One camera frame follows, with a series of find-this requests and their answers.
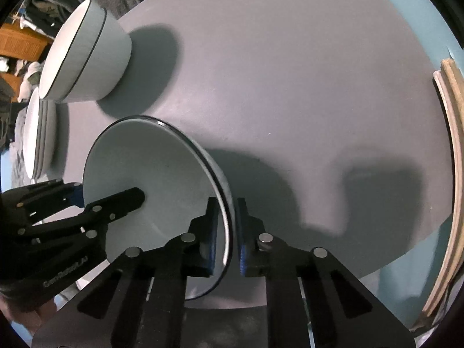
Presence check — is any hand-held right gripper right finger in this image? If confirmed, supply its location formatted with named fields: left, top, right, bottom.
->
left=236, top=197, right=416, bottom=348

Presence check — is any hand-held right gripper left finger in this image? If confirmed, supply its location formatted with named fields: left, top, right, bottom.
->
left=31, top=196, right=220, bottom=348

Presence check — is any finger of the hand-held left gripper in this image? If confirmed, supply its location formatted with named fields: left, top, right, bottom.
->
left=84, top=187, right=146, bottom=226
left=15, top=180, right=85, bottom=222

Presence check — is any small white bowl black rim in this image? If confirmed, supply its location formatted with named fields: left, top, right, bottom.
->
left=83, top=115, right=238, bottom=301

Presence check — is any white plate black rim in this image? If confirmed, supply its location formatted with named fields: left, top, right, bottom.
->
left=23, top=88, right=43, bottom=184
left=34, top=92, right=51, bottom=180

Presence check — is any person's left hand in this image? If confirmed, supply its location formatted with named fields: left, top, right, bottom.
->
left=3, top=289, right=65, bottom=335

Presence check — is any pile of light clothes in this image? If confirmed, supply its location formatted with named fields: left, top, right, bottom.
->
left=14, top=61, right=41, bottom=103

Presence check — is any orange wooden wardrobe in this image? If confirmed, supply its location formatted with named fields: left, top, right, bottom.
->
left=0, top=22, right=52, bottom=104

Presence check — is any wooden rack edge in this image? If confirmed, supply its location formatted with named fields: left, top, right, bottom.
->
left=422, top=58, right=464, bottom=331

